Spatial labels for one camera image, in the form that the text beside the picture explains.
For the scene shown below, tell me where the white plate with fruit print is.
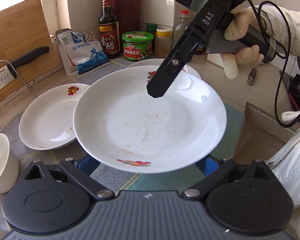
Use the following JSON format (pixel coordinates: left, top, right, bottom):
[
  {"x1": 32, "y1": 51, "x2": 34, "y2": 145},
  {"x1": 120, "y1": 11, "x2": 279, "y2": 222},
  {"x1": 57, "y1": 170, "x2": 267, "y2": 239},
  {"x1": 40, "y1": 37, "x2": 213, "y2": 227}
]
[{"x1": 73, "y1": 66, "x2": 227, "y2": 174}]

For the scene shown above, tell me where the plain white bowl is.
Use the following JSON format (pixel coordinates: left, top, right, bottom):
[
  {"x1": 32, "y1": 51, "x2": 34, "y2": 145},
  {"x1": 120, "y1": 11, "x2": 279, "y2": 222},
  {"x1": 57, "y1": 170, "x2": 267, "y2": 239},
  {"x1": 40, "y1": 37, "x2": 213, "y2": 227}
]
[{"x1": 0, "y1": 133, "x2": 19, "y2": 193}]

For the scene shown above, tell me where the right forearm white sleeve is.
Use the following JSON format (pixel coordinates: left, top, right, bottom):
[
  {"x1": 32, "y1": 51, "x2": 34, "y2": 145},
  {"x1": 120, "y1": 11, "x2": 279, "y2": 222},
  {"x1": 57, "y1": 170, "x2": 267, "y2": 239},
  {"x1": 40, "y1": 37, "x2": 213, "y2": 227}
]
[{"x1": 261, "y1": 5, "x2": 300, "y2": 57}]

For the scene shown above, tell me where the right hand white glove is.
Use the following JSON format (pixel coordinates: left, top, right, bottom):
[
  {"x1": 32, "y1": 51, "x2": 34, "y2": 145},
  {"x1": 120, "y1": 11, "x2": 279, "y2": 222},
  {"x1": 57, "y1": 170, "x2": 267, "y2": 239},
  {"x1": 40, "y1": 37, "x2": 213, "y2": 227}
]
[{"x1": 221, "y1": 8, "x2": 264, "y2": 80}]

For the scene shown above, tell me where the clear bottle red cap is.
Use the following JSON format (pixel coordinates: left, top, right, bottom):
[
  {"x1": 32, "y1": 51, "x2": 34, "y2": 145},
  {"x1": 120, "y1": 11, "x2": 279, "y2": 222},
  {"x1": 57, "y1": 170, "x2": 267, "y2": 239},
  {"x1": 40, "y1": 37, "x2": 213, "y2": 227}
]
[{"x1": 171, "y1": 10, "x2": 190, "y2": 49}]

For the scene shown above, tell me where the white plate far centre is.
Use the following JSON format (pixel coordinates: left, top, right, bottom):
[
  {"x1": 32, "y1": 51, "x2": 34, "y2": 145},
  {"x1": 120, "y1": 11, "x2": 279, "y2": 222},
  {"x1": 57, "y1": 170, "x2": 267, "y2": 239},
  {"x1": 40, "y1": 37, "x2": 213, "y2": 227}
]
[{"x1": 19, "y1": 83, "x2": 89, "y2": 151}]

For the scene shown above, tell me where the white plastic lidded box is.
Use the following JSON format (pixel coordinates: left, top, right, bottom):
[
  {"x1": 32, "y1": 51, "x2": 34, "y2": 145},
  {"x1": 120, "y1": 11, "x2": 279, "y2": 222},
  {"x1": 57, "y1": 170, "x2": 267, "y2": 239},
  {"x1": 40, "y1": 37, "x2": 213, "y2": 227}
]
[{"x1": 207, "y1": 54, "x2": 223, "y2": 68}]

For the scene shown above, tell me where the yellow lidded spice jar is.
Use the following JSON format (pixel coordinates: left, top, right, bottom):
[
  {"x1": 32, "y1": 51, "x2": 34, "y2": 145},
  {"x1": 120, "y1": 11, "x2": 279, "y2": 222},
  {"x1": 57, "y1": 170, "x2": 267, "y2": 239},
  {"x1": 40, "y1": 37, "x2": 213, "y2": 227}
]
[{"x1": 154, "y1": 29, "x2": 171, "y2": 58}]

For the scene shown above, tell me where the green capped small jar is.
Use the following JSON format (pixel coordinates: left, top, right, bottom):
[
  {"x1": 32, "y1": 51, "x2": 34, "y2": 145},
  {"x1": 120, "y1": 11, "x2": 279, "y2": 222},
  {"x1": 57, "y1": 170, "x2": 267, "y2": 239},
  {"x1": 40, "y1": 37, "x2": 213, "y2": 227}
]
[{"x1": 146, "y1": 23, "x2": 158, "y2": 41}]

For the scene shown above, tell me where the white plate right edge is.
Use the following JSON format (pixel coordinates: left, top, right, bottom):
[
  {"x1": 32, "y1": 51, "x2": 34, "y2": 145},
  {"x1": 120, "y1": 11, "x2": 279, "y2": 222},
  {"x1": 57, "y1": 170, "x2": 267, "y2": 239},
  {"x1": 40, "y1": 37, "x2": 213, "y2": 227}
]
[{"x1": 126, "y1": 58, "x2": 202, "y2": 80}]

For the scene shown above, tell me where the white jacket torso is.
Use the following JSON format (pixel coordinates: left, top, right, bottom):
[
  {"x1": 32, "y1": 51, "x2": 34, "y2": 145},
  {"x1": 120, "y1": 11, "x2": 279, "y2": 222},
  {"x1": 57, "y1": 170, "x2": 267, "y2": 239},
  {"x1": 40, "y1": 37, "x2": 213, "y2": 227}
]
[{"x1": 266, "y1": 110, "x2": 300, "y2": 240}]

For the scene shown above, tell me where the dark red knife block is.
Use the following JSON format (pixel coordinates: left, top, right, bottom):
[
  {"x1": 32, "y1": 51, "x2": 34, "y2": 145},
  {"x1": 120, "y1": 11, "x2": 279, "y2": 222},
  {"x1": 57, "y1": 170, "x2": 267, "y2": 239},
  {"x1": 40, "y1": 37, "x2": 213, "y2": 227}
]
[{"x1": 111, "y1": 0, "x2": 141, "y2": 36}]

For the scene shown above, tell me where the green lidded sauce jar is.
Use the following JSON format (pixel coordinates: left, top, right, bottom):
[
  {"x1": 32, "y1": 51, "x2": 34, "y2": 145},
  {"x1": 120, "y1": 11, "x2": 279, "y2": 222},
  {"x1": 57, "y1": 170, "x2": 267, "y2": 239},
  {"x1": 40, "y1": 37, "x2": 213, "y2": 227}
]
[{"x1": 122, "y1": 31, "x2": 154, "y2": 62}]

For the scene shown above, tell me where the dark vinegar bottle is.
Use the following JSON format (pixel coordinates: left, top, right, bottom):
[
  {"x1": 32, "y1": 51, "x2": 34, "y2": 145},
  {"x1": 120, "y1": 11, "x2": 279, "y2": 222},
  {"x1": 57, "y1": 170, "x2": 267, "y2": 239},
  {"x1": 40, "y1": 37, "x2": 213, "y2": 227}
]
[{"x1": 98, "y1": 0, "x2": 120, "y2": 59}]

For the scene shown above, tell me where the white blue salt bag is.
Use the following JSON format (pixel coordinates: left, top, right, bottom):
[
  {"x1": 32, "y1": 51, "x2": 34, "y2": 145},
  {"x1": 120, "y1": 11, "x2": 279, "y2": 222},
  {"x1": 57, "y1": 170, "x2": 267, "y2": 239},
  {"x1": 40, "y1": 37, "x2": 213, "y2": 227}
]
[{"x1": 56, "y1": 28, "x2": 109, "y2": 76}]

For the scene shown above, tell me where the bamboo cutting board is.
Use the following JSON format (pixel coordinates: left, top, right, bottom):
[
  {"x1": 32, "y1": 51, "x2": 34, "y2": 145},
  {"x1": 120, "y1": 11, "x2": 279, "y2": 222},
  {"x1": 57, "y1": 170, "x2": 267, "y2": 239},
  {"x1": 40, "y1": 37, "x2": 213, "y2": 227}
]
[{"x1": 0, "y1": 0, "x2": 62, "y2": 111}]

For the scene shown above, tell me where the black cable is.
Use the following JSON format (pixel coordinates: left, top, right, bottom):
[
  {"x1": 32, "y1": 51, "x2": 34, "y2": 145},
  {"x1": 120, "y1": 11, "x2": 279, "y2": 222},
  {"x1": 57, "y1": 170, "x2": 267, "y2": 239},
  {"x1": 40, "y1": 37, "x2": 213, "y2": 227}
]
[{"x1": 247, "y1": 0, "x2": 300, "y2": 129}]

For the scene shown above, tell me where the steel wire board rack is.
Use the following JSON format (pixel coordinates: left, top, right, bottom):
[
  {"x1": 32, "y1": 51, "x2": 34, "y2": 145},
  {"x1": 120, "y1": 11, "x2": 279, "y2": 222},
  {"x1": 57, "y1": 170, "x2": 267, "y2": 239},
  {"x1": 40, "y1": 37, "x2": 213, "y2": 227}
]
[{"x1": 0, "y1": 60, "x2": 38, "y2": 129}]

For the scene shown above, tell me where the black handled kitchen knife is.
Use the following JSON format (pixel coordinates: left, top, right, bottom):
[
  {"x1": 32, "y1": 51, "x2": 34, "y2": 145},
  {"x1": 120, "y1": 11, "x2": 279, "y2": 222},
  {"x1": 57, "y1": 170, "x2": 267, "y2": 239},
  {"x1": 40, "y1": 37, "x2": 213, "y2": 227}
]
[{"x1": 0, "y1": 46, "x2": 50, "y2": 90}]

